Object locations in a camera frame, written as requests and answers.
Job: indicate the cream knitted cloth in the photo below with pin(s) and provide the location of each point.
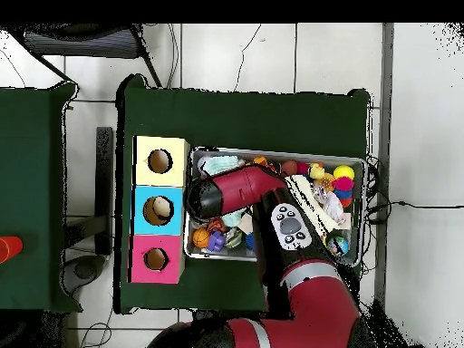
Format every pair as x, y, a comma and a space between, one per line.
308, 203

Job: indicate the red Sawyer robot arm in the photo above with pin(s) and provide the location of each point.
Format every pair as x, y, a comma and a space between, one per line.
308, 308

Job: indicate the wooden box with three holes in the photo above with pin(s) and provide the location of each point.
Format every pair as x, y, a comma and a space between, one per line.
174, 174

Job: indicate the light blue knitted cloth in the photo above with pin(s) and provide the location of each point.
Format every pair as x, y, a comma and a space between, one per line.
221, 165

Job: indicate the orange tiger striped toy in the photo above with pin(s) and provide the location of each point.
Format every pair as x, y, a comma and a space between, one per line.
216, 224

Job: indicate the dented silver can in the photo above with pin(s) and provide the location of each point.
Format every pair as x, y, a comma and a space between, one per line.
235, 237

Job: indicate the purple toy block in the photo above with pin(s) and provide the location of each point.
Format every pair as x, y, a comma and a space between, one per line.
216, 241

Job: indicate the small orange basketball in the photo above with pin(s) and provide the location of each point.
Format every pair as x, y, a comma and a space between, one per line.
201, 238

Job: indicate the globe print ball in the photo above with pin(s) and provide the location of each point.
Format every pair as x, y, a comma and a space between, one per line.
340, 244

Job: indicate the black upright panel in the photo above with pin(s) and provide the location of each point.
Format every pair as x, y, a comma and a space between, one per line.
105, 181

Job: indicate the grey round base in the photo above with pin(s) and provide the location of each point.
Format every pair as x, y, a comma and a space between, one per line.
83, 270

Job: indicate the dark green side table cloth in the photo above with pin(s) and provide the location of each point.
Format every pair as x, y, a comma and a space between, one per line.
32, 145

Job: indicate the black chair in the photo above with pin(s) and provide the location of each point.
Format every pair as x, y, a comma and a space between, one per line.
83, 43

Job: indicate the orange cup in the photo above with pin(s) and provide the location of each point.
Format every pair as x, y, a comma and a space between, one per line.
10, 248

